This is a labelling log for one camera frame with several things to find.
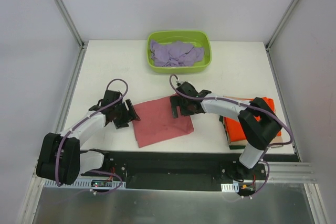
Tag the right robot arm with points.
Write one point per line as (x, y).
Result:
(257, 120)

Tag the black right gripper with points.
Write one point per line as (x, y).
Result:
(179, 105)

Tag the left slotted cable duct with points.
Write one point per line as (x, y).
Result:
(95, 184)

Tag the aluminium front rail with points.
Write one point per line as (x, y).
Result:
(280, 166)

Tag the orange folded t-shirt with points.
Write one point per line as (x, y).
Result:
(236, 129)

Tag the aluminium frame post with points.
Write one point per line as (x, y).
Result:
(69, 22)
(285, 17)

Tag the lilac crumpled t-shirt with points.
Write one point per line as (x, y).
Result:
(176, 54)

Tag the right aluminium frame post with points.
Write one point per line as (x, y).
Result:
(285, 17)

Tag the left aluminium frame post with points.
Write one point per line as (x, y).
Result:
(69, 22)

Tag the slotted cable duct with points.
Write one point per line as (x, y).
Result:
(95, 184)
(230, 188)

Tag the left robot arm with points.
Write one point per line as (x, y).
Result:
(60, 158)

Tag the green plastic basin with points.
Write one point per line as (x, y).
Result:
(197, 38)

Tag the pink t-shirt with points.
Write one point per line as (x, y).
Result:
(157, 123)

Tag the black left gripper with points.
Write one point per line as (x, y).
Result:
(125, 115)

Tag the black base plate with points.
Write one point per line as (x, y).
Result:
(177, 171)

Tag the beige folded t-shirt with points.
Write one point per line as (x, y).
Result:
(275, 140)

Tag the right slotted cable duct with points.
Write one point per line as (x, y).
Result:
(230, 188)

